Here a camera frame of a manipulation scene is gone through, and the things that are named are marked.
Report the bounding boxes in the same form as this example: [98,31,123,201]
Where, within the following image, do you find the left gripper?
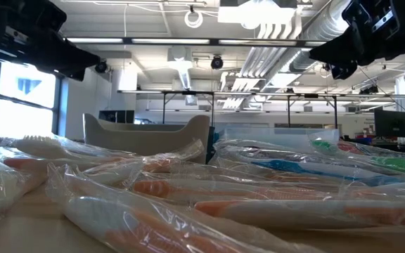
[0,0,101,82]

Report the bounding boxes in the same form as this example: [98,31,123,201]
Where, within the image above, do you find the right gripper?
[309,0,405,80]

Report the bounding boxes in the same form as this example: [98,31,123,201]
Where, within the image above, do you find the blue toothbrush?
[250,158,405,187]

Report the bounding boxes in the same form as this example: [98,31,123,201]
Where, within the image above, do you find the black ceiling spotlight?
[210,55,224,70]
[94,59,109,74]

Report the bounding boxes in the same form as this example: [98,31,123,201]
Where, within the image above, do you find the window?
[0,59,63,138]

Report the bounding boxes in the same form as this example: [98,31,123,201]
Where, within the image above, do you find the black computer monitor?
[373,109,405,139]
[98,110,136,124]

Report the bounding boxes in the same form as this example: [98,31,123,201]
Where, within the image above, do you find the white ceiling fixture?
[218,0,304,40]

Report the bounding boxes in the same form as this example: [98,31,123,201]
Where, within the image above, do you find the long ceiling light bar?
[63,37,330,49]

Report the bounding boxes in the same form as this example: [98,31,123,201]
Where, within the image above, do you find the clear plastic bin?
[219,126,340,150]

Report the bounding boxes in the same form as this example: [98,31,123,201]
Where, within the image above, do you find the white ceiling vent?
[167,45,193,91]

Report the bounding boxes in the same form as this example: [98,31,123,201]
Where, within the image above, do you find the beige plastic bin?
[82,112,211,164]

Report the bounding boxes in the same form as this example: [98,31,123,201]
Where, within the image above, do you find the silver ventilation duct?
[288,0,351,73]

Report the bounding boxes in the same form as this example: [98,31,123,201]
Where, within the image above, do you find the white cable coil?
[184,9,204,29]

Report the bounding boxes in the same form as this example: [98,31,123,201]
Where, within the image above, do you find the black workbench frame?
[117,89,400,129]

